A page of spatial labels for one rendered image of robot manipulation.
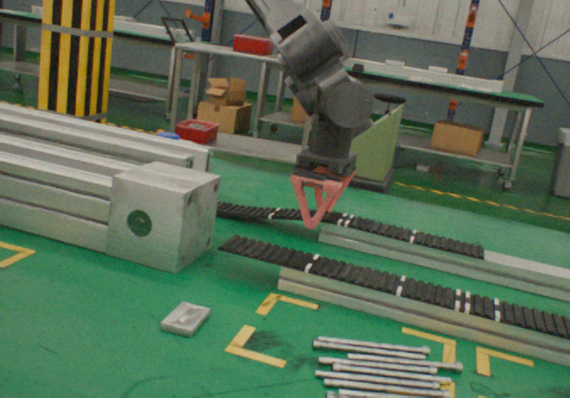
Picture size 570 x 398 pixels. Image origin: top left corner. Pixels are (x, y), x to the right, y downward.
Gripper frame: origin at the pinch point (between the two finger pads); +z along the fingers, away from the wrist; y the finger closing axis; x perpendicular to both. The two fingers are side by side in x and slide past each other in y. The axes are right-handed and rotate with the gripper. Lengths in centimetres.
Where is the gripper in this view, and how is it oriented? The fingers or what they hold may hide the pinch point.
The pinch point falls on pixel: (317, 215)
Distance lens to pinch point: 87.8
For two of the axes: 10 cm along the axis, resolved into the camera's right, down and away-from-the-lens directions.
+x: 9.5, 2.1, -2.5
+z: -1.5, 9.6, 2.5
